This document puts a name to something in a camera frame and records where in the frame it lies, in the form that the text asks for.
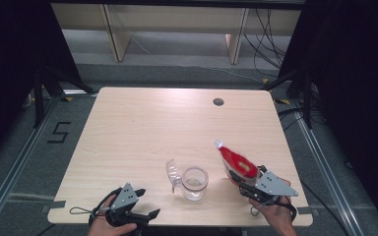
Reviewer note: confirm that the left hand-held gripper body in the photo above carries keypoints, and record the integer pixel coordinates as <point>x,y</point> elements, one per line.
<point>124,196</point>

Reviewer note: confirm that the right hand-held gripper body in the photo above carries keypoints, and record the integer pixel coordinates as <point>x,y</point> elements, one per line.
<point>274,185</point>

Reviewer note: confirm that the red and white spout pouch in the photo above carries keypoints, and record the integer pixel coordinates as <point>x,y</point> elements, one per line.
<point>239,162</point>

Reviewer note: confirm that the clear glass jar with lid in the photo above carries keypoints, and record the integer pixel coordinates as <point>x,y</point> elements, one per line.
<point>193,185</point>

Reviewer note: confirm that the person's right hand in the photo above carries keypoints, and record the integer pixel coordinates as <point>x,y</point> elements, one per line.
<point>277,218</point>

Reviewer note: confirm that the person's left hand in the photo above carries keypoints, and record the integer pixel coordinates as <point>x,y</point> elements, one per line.
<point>101,229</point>

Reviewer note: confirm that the grey tape strip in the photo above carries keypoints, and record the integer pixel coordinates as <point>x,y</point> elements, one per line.
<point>306,210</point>
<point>57,205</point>

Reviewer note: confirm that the round grey table grommet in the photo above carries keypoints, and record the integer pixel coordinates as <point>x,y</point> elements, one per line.
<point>218,101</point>

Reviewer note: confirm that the black metal stand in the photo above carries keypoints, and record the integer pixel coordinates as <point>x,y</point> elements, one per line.
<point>306,98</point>
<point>38,98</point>

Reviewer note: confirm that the dark curtain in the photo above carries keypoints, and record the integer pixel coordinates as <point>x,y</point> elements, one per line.
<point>357,98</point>
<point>10,65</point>

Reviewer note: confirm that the light wooden shelf unit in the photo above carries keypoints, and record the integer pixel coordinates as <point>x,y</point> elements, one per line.
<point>177,21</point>

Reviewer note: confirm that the metal floor rail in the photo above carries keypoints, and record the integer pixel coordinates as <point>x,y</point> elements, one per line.
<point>19,164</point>
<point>325,170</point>

